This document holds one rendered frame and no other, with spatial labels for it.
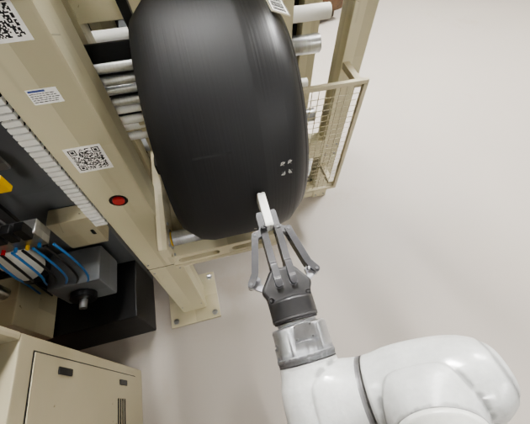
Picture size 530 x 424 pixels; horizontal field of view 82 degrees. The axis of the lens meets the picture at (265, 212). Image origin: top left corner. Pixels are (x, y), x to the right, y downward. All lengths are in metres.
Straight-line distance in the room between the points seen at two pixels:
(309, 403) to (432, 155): 2.39
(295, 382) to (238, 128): 0.40
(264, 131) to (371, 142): 2.10
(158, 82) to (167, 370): 1.48
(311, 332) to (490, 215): 2.15
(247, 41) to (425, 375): 0.55
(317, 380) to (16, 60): 0.66
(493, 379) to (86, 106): 0.74
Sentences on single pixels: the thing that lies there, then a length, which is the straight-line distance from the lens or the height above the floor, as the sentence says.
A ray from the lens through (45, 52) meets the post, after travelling 0.64.
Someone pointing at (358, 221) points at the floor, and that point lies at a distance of 2.10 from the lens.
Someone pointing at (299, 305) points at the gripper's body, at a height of 1.25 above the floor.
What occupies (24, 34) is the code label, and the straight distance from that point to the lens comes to 0.64.
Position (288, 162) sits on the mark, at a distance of 0.58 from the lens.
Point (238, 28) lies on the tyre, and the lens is 0.61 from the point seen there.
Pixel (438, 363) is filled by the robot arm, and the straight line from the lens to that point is 0.44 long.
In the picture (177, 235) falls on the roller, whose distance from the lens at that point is 0.94.
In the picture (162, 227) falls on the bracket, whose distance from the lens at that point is 0.94.
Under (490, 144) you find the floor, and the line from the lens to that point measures 3.03.
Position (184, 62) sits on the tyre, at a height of 1.43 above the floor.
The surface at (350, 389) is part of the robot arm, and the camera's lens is 0.47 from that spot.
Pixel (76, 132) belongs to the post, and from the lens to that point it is 0.73.
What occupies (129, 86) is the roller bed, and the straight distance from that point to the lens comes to 1.15.
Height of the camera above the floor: 1.72
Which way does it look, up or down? 57 degrees down
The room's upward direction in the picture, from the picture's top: straight up
